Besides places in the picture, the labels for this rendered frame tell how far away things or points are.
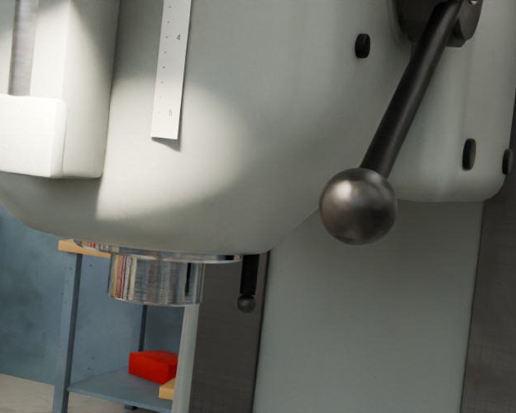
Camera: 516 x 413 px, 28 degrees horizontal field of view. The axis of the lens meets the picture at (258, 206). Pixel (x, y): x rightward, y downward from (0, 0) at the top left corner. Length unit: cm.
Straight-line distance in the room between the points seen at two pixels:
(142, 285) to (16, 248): 527
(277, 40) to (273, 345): 52
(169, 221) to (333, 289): 46
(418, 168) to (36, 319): 519
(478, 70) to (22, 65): 29
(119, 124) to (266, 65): 6
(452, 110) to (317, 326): 35
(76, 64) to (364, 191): 12
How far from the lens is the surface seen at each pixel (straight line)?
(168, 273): 49
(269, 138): 42
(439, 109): 57
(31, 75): 40
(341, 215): 38
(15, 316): 579
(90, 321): 553
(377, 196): 38
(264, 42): 41
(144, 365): 497
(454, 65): 58
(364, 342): 87
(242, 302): 49
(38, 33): 40
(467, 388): 85
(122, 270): 50
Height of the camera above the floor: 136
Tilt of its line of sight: 3 degrees down
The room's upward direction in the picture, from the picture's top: 6 degrees clockwise
